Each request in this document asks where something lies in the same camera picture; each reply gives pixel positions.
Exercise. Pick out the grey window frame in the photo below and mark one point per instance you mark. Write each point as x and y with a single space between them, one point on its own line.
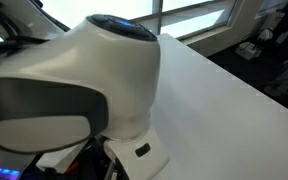
190 15

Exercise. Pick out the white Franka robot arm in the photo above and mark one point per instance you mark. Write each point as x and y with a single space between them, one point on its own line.
84 83

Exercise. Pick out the white round object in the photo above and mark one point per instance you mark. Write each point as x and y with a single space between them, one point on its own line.
266 34

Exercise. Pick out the white box device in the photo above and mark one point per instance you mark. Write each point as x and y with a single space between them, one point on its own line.
248 50

